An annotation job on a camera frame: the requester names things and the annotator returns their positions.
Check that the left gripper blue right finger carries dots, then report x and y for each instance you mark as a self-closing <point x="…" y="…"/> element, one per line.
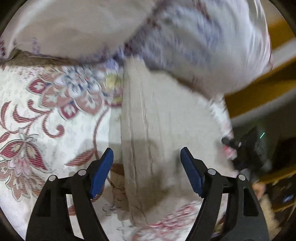
<point x="244" y="219"/>

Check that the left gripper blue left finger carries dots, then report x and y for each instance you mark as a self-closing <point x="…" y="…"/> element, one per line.
<point x="50" y="217"/>

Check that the cream knitted sweater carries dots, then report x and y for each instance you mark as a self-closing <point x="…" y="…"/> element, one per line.
<point x="159" y="117"/>

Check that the white floral bedspread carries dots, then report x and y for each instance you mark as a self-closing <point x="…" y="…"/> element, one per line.
<point x="57" y="119"/>

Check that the upper lavender tree-print pillow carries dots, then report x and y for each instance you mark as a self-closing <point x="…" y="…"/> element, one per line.
<point x="217" y="47"/>

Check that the lower lavender pillow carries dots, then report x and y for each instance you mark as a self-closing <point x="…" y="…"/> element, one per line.
<point x="88" y="31"/>

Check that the wooden bed frame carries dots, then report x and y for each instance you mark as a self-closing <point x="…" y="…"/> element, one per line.
<point x="273" y="84"/>

